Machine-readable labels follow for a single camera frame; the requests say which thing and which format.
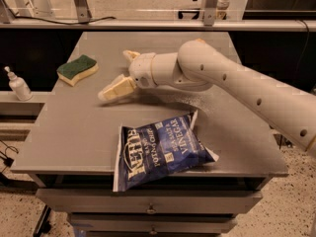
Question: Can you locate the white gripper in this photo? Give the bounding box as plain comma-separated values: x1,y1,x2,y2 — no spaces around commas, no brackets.
98,50,156,103

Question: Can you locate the green and yellow sponge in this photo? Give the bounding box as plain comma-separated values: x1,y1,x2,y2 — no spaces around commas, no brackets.
56,55,99,87

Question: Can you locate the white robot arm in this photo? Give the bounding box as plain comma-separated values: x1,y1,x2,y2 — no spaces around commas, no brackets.
98,39,316,155

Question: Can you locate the blue kettle chips bag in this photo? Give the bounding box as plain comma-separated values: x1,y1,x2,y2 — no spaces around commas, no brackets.
113,112,219,193

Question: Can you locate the white pump bottle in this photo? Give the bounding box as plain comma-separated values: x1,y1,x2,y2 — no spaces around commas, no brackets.
4,66,33,101

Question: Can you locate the upper grey drawer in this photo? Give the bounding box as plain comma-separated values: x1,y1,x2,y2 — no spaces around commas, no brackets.
37,189,263,214

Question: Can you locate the grey drawer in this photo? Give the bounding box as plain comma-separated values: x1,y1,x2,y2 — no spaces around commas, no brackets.
37,189,263,214
68,213,237,234

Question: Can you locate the lower grey drawer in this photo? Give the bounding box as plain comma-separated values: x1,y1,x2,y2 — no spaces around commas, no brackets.
68,213,237,234

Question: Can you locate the left metal frame post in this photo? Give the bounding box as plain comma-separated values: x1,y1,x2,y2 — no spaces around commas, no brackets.
73,0,92,24

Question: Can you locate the metal frame post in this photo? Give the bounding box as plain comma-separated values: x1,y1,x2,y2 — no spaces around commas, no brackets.
73,0,92,24
201,0,218,26

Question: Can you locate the right metal frame post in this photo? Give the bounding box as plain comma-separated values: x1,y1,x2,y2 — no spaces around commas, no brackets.
201,0,218,26

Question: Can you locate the black cable on shelf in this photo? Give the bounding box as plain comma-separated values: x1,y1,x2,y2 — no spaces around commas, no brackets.
0,0,117,26

